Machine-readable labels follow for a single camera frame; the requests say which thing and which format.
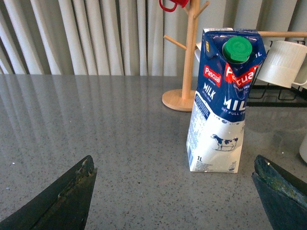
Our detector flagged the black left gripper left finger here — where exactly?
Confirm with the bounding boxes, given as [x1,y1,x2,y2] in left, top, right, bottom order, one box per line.
[0,155,97,230]

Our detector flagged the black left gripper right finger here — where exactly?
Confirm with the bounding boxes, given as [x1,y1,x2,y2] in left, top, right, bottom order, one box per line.
[252,155,307,230]

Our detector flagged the white cup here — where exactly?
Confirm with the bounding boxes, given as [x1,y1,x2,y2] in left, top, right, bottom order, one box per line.
[299,134,307,163]

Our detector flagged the blue white milk carton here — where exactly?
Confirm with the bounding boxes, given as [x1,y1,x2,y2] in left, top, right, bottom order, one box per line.
[186,28,266,173]

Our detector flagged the white ribbed mug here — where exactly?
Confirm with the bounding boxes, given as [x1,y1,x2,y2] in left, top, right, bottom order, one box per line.
[257,41,307,88]

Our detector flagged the wooden mug tree stand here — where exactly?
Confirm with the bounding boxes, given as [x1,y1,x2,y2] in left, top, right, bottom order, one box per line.
[159,0,210,112]

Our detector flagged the wooden rack rod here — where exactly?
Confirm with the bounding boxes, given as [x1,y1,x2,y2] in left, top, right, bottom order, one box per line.
[258,31,307,38]

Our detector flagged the white mug on tree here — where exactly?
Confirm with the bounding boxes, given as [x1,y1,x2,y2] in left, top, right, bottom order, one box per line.
[194,42,201,62]

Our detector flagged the grey pleated curtain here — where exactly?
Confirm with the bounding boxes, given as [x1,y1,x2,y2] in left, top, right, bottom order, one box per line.
[0,0,307,77]

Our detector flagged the red mug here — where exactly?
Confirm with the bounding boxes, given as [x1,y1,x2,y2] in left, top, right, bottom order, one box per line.
[159,0,189,12]

